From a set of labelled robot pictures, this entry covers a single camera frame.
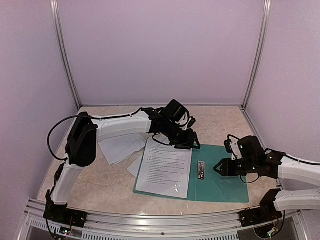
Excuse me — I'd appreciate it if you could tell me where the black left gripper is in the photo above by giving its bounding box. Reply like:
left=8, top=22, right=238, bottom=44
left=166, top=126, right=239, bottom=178
left=164, top=121, right=202, bottom=150

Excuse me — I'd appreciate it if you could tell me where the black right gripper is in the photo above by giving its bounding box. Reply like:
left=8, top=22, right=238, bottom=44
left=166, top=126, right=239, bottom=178
left=214, top=157, right=257, bottom=177

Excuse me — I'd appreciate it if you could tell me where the green file folder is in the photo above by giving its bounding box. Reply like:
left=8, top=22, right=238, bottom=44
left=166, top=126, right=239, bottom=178
left=133, top=144, right=250, bottom=203

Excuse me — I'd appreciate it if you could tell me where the white Chinese agreement sheet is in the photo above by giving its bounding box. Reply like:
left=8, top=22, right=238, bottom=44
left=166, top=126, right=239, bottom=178
left=134, top=138, right=193, bottom=199

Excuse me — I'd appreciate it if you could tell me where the white printed top sheet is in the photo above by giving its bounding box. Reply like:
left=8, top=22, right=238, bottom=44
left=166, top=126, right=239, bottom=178
left=127, top=155, right=143, bottom=178

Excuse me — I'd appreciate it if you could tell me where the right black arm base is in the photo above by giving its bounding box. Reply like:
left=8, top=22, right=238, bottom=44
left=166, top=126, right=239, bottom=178
left=238, top=188, right=283, bottom=227

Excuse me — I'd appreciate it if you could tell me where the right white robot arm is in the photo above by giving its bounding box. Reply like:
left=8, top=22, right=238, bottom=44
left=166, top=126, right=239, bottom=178
left=213, top=135, right=320, bottom=222

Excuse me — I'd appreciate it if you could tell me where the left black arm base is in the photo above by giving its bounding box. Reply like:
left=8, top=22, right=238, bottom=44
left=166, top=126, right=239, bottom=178
left=43, top=190, right=88, bottom=228

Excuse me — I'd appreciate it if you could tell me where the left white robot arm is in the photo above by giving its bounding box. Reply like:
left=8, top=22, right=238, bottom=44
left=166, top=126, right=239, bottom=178
left=45, top=99, right=201, bottom=223

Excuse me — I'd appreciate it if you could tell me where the white paper stack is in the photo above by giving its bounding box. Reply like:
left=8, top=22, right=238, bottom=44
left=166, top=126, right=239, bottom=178
left=98, top=134, right=147, bottom=166

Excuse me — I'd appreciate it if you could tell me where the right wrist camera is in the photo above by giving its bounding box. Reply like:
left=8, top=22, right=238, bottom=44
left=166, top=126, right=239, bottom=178
left=223, top=134, right=241, bottom=160

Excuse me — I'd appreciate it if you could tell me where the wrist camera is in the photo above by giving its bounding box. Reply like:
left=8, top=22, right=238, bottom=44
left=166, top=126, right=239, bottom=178
left=223, top=134, right=241, bottom=160
left=186, top=116, right=196, bottom=129

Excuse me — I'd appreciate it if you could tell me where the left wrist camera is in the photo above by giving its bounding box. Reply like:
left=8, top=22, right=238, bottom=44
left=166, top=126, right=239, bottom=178
left=186, top=116, right=196, bottom=129

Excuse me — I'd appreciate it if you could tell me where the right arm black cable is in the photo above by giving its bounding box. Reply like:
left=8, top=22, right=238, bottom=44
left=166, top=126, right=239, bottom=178
left=226, top=134, right=320, bottom=233

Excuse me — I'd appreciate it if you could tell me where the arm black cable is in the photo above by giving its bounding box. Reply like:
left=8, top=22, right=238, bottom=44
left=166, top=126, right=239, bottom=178
left=226, top=134, right=320, bottom=233
left=46, top=107, right=191, bottom=240

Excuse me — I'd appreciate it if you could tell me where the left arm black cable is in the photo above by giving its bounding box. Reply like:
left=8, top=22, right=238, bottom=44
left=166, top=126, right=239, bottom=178
left=46, top=107, right=191, bottom=240

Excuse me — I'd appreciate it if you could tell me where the left aluminium corner post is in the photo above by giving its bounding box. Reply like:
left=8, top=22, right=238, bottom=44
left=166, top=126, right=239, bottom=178
left=50, top=0, right=82, bottom=110

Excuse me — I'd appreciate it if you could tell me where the aluminium front rail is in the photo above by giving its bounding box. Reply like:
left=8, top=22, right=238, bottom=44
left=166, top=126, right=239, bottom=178
left=17, top=198, right=311, bottom=240

